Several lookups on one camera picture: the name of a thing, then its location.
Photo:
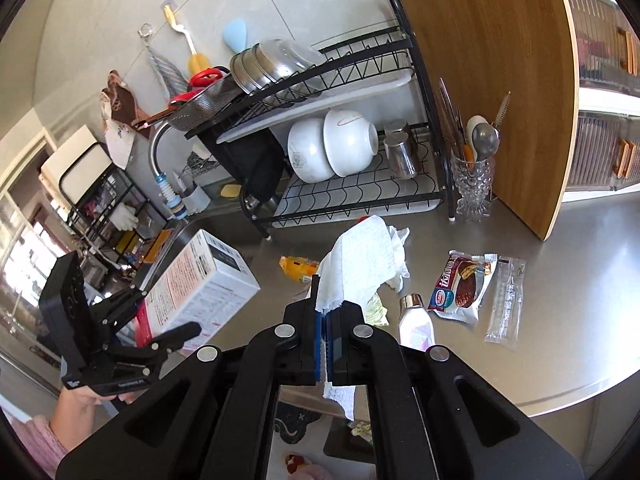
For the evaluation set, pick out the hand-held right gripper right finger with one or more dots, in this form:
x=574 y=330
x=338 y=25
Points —
x=346 y=355

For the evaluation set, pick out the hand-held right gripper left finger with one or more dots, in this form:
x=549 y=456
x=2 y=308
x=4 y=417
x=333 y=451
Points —
x=320 y=347

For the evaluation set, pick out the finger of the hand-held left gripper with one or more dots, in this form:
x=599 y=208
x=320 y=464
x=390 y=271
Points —
x=122 y=305
x=170 y=342

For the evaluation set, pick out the white cardboard box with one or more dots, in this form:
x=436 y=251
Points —
x=200 y=285

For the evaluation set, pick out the white paper towel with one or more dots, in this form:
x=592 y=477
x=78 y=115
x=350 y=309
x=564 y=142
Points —
x=355 y=260

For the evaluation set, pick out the person's left forearm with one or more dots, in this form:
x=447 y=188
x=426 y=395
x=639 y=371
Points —
x=40 y=447

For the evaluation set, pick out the person's left hand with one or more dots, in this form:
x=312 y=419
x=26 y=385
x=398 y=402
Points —
x=80 y=410

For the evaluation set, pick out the pale green wrapper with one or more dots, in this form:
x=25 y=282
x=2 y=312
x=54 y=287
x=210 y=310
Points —
x=376 y=310

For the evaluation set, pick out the orange packet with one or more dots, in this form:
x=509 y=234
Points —
x=160 y=245

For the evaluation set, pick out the small white bottle gold cap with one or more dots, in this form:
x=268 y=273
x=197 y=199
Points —
x=416 y=322

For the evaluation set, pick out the grey patterned floor mat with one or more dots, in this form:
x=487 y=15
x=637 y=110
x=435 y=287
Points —
x=297 y=422

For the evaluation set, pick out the yellow snack wrapper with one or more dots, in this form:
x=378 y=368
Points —
x=297 y=267

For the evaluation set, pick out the white glove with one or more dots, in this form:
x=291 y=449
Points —
x=125 y=217

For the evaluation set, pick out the dark floor mat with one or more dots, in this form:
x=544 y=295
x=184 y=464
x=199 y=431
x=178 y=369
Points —
x=345 y=442

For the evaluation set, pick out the black shelf cart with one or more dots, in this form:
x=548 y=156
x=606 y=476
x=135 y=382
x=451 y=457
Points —
x=100 y=190

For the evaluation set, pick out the grey sink caddy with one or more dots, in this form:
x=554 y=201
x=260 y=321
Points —
x=197 y=200

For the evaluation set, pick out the chocolate ice cream wrapper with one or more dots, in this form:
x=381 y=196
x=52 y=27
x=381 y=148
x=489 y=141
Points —
x=460 y=285

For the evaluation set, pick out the steel faucet with filter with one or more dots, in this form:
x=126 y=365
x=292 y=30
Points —
x=160 y=160

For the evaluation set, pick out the white storage box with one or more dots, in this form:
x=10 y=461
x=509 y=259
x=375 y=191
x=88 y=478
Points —
x=75 y=160

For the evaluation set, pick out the yellow soap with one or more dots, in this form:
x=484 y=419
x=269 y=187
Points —
x=230 y=191

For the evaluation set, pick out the white drip tray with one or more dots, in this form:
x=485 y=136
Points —
x=400 y=205
x=320 y=105

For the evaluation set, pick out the clear plastic sachet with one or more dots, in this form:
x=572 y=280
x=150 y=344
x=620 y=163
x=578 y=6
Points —
x=506 y=300

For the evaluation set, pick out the brown and white cloth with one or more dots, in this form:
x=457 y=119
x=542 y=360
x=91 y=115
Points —
x=120 y=130

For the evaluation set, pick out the black pan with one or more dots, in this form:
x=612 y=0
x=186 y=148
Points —
x=255 y=170

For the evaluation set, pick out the white bowl grey print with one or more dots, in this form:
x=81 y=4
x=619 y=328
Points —
x=310 y=150

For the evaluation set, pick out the stainless steel cup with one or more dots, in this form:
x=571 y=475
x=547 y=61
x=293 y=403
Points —
x=397 y=126
x=402 y=157

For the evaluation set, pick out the fish-shaped glass utensil holder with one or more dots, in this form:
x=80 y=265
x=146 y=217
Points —
x=472 y=190

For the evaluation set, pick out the white bowl gold line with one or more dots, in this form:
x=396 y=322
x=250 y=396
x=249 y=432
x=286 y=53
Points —
x=350 y=140

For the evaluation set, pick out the metal mesh strainer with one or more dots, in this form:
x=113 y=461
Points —
x=202 y=105

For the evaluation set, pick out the striped hanging cloth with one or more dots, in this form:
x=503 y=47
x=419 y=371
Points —
x=167 y=72

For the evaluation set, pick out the red scissors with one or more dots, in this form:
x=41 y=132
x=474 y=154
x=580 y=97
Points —
x=205 y=79

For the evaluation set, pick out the yellow sponge brush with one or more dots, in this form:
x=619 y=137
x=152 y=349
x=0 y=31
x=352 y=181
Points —
x=197 y=62

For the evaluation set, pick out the steel spoon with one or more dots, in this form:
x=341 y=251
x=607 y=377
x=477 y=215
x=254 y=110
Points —
x=486 y=140

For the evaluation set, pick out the bundle of chopsticks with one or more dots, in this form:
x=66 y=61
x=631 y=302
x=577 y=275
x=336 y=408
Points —
x=452 y=120

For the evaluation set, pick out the white ceramic spoon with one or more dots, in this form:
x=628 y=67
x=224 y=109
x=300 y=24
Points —
x=475 y=125

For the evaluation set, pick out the stack of steel bowls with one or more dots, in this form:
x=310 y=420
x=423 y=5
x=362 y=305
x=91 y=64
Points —
x=275 y=62

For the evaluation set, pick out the thin bottle brush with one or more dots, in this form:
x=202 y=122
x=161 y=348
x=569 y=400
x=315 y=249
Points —
x=502 y=109

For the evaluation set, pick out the blue sponge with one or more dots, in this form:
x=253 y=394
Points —
x=235 y=35

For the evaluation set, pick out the wooden cutting board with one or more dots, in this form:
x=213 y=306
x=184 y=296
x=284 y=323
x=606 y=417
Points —
x=490 y=85

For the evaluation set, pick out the clear storage drawer unit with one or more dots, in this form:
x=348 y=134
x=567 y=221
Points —
x=600 y=60

